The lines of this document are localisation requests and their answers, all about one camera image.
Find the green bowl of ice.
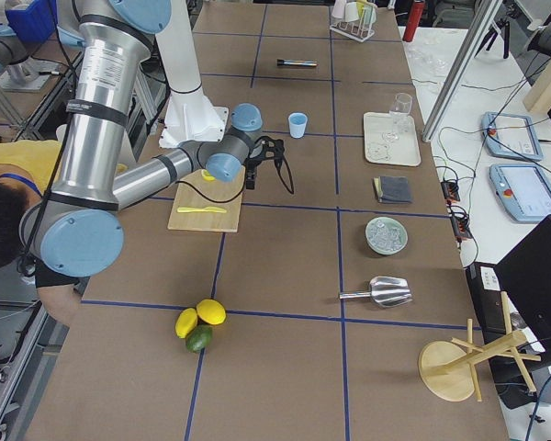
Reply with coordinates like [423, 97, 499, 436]
[365, 217, 408, 255]

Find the blue plastic bin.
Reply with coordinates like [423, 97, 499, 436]
[5, 0, 57, 42]

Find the light blue cup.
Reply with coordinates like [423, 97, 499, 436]
[288, 112, 308, 139]

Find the wooden mug tree stand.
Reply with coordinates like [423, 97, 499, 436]
[418, 291, 541, 402]

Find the lower teach pendant tablet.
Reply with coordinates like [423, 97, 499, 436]
[489, 164, 551, 223]

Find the wooden cutting board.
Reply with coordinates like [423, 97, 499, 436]
[167, 167, 245, 232]

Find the white cup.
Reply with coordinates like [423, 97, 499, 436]
[343, 1, 359, 23]

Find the clear wine glass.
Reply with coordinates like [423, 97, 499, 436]
[383, 93, 412, 142]

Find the black camera tripod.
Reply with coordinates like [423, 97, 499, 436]
[476, 6, 515, 60]

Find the green cup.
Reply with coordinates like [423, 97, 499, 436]
[362, 2, 377, 28]

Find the metal ice scoop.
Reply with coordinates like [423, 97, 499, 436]
[339, 276, 412, 309]

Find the green avocado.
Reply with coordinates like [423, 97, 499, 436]
[186, 324, 213, 353]

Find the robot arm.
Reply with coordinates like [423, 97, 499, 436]
[19, 1, 284, 277]
[0, 25, 46, 92]

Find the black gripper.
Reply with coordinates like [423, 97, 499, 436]
[244, 135, 285, 190]

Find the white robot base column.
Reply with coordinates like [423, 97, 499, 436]
[156, 1, 229, 149]

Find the grey folded cloth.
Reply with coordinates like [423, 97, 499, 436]
[373, 175, 412, 204]

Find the black laptop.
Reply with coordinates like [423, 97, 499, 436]
[466, 215, 551, 404]

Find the cream bear tray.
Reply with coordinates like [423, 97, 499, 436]
[363, 112, 422, 167]

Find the yellow plastic knife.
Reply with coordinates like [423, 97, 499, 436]
[176, 206, 228, 214]

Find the white wire cup rack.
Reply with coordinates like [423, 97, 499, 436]
[330, 13, 375, 42]

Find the upper teach pendant tablet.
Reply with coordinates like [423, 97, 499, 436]
[480, 112, 544, 161]

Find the aluminium frame post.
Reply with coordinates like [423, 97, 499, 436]
[422, 0, 502, 142]

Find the yellow cup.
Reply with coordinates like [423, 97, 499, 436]
[356, 1, 371, 23]

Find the steel muddler black tip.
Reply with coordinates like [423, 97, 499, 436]
[276, 59, 319, 69]

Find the yellow lemon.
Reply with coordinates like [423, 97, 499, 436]
[196, 299, 227, 325]
[174, 308, 198, 339]

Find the person in yellow shirt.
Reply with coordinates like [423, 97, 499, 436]
[0, 140, 82, 327]

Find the red bottle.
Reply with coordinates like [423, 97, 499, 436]
[402, 0, 425, 42]

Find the teach pendant tablet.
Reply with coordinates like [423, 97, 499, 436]
[489, 164, 551, 223]
[480, 112, 544, 161]

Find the lemon slice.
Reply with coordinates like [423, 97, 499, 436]
[200, 169, 215, 182]

